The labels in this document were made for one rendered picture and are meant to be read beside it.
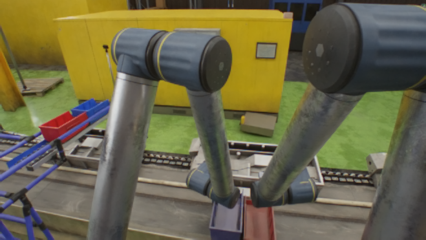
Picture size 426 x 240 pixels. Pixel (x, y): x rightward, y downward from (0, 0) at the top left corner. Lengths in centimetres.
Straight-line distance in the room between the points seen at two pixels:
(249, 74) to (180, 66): 323
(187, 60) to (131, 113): 26
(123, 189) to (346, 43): 70
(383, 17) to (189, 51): 37
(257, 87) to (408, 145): 335
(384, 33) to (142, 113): 60
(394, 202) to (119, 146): 73
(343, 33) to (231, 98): 361
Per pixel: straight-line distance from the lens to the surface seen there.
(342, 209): 197
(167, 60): 57
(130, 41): 69
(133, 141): 71
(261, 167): 179
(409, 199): 64
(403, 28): 41
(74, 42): 481
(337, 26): 37
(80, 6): 823
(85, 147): 226
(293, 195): 100
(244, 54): 363
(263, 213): 175
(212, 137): 71
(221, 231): 142
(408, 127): 58
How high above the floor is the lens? 216
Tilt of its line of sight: 28 degrees down
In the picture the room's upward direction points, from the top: straight up
